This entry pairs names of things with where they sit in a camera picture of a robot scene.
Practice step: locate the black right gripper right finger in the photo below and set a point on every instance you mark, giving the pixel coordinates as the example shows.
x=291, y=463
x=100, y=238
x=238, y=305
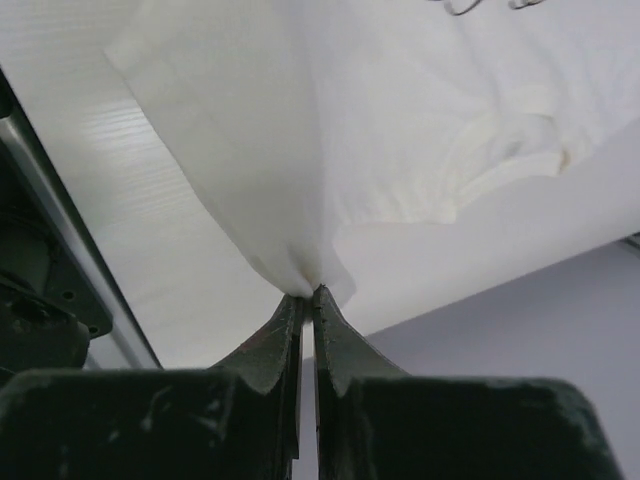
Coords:
x=376, y=421

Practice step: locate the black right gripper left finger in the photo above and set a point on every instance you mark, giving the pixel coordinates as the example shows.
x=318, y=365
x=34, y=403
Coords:
x=238, y=419

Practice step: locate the white t shirt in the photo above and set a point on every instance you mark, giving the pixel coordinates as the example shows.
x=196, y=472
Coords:
x=294, y=120

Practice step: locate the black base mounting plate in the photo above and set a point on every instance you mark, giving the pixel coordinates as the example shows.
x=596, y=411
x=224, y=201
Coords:
x=50, y=313

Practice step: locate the aluminium frame rail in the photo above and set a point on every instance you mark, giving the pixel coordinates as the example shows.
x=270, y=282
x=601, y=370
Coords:
x=126, y=341

